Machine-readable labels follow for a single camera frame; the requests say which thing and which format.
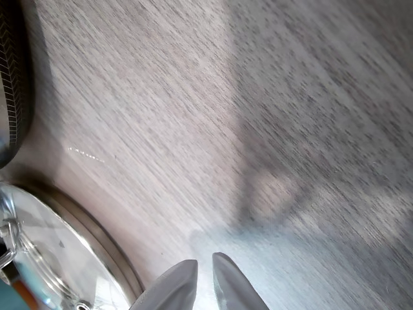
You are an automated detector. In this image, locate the gripper black left finger with white tip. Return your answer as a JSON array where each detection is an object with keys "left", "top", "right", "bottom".
[{"left": 128, "top": 259, "right": 198, "bottom": 310}]

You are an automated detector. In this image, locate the gripper black right finger with white tip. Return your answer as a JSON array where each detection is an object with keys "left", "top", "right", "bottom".
[{"left": 212, "top": 252, "right": 268, "bottom": 310}]

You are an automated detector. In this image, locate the glass lid with black handle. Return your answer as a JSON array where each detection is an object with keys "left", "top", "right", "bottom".
[{"left": 0, "top": 182, "right": 145, "bottom": 310}]

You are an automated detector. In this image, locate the steel saucepan with honeycomb interior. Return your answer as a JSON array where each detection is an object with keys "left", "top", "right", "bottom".
[{"left": 0, "top": 0, "right": 35, "bottom": 169}]

